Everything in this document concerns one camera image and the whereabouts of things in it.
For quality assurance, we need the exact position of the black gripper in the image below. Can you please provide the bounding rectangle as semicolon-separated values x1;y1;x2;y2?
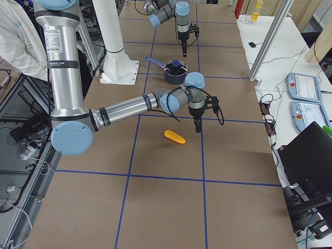
188;100;205;133
177;31;188;57

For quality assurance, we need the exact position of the glass pot lid blue knob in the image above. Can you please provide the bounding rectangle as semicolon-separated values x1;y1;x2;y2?
164;60;188;75

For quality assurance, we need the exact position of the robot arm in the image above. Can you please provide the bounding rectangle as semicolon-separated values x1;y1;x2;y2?
33;1;207;156
144;1;190;57

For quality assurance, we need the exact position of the yellow toy corn cob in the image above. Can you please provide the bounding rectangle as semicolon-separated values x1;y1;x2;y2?
164;130;186;144

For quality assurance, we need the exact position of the dark blue saucepan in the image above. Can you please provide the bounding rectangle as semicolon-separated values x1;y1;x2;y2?
144;57;188;85

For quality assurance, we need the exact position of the small black square pad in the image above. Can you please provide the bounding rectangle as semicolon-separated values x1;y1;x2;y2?
249;42;256;48

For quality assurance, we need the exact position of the black power strip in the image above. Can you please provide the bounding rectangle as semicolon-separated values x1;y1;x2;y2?
259;101;276;137

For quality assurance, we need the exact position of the near blue teach pendant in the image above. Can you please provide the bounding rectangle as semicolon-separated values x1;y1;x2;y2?
291;100;331;132

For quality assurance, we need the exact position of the blue teach pendant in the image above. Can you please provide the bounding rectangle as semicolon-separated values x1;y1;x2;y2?
291;100;331;132
286;72;322;103

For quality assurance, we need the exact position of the far blue teach pendant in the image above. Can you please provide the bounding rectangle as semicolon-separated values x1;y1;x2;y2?
286;72;322;103

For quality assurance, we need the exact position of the black laptop monitor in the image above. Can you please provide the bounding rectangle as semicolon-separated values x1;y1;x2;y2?
278;121;331;193

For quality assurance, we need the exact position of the person in dark apron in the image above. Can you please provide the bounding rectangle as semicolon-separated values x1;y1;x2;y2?
1;1;48;81

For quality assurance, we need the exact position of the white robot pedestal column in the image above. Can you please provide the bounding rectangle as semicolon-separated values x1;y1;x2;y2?
93;0;139;86

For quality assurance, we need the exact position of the aluminium frame post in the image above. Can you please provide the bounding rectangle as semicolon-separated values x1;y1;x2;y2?
248;0;294;81

